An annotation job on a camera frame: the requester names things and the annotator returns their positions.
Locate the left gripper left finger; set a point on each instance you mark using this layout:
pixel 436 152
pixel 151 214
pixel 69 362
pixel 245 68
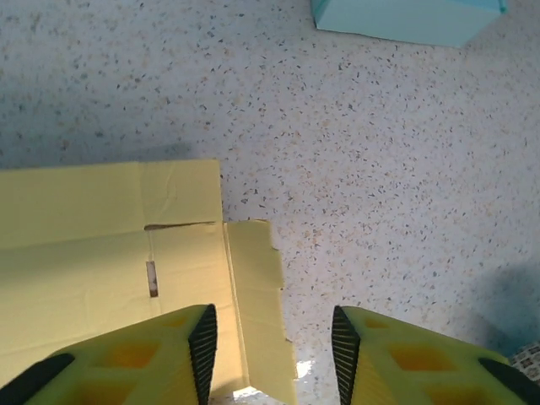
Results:
pixel 118 363

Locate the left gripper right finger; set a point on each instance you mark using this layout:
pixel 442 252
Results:
pixel 422 367

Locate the yellow paper box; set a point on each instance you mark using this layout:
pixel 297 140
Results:
pixel 84 253

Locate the light blue paper box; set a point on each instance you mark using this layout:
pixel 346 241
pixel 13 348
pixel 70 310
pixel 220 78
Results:
pixel 401 21

